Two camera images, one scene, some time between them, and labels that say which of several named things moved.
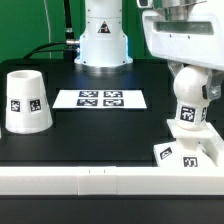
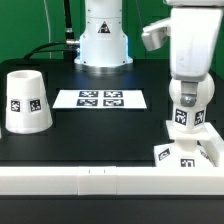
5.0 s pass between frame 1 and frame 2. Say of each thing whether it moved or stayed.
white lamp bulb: moved
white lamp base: stayed
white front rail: stayed
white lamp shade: stayed
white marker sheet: stayed
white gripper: moved
